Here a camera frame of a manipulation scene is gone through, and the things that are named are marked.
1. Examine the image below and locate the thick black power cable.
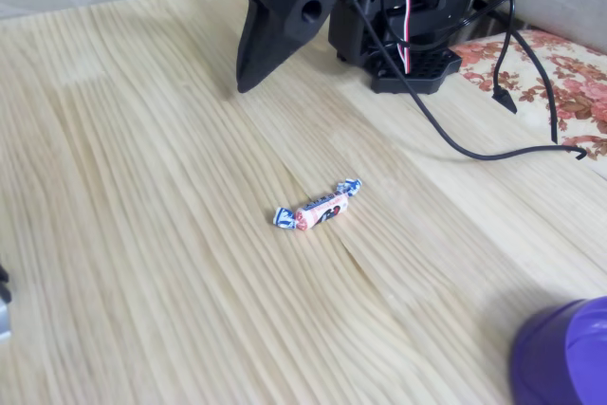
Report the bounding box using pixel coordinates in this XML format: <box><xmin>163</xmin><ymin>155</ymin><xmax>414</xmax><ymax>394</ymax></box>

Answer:
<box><xmin>481</xmin><ymin>0</ymin><xmax>560</xmax><ymax>145</ymax></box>

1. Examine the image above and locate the floral patterned cloth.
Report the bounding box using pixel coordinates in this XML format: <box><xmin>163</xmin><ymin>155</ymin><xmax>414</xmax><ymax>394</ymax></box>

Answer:
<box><xmin>449</xmin><ymin>28</ymin><xmax>607</xmax><ymax>162</ymax></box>

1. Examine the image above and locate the red white servo wire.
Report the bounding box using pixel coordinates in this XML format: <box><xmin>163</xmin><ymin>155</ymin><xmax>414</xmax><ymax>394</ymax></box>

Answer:
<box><xmin>389</xmin><ymin>0</ymin><xmax>431</xmax><ymax>75</ymax></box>

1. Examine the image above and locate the candy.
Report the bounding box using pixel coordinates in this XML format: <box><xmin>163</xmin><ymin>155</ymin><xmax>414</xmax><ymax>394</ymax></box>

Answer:
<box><xmin>271</xmin><ymin>177</ymin><xmax>363</xmax><ymax>231</ymax></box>

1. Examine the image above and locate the purple bowl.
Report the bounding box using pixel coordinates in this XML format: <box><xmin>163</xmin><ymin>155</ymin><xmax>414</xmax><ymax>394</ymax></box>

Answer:
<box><xmin>509</xmin><ymin>295</ymin><xmax>607</xmax><ymax>405</ymax></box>

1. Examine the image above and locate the black camera cable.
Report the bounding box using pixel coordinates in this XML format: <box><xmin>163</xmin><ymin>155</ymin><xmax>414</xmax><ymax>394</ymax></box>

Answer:
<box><xmin>279</xmin><ymin>0</ymin><xmax>589</xmax><ymax>162</ymax></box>

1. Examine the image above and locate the black cable with plug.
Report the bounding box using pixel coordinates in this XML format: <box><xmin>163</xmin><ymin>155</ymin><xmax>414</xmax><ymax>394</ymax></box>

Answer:
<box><xmin>490</xmin><ymin>0</ymin><xmax>519</xmax><ymax>116</ymax></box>

